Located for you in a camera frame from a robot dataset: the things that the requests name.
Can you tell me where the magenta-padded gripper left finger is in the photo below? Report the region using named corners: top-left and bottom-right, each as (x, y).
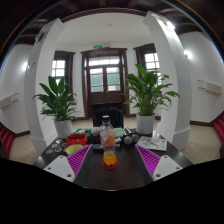
top-left (43, 144), bottom-right (93, 183)

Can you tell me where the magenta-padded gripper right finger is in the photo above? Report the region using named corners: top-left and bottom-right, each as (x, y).
top-left (134, 144), bottom-right (184, 184)

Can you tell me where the clear bottle with orange label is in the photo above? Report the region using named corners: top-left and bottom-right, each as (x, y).
top-left (99, 115), bottom-right (117, 167)

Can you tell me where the pale yellow cup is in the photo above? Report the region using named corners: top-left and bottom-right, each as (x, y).
top-left (65, 143), bottom-right (86, 156)

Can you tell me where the printed magazine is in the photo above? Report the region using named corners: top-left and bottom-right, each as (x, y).
top-left (135, 135), bottom-right (168, 152)

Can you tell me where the red box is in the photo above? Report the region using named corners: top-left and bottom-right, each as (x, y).
top-left (66, 133), bottom-right (89, 147)

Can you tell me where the black handheld device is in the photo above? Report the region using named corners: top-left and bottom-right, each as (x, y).
top-left (91, 143), bottom-right (104, 154)

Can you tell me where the green box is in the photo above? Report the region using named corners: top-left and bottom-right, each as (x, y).
top-left (73, 128), bottom-right (94, 136)

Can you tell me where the green packet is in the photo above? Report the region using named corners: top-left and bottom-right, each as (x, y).
top-left (113, 127), bottom-right (126, 138)

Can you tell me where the potted plant in tall white pot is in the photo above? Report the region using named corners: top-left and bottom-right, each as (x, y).
top-left (32, 75), bottom-right (79, 140)

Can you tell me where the black chair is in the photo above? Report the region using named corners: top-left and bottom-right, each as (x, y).
top-left (91, 102), bottom-right (125, 130)

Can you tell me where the large potted plant in white pot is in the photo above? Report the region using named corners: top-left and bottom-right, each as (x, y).
top-left (123, 63), bottom-right (181, 136)

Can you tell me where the dark wooden double door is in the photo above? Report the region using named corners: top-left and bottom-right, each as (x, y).
top-left (80, 47), bottom-right (130, 118)

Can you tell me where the dark-framed window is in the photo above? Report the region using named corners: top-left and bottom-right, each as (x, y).
top-left (133, 43), bottom-right (162, 82)
top-left (51, 50), bottom-right (76, 101)

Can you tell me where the white wall-mounted unit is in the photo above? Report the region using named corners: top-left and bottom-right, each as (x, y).
top-left (198, 79), bottom-right (223, 96)
top-left (0, 92), bottom-right (20, 110)

